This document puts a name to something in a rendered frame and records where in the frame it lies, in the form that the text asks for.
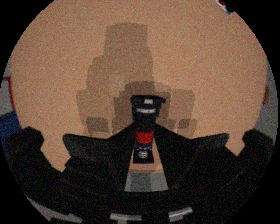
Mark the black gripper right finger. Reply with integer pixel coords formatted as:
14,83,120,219
154,122,230,189

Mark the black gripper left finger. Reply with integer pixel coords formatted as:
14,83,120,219
61,123,136,191

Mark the black cylindrical battery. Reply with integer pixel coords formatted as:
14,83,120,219
136,108,155,152

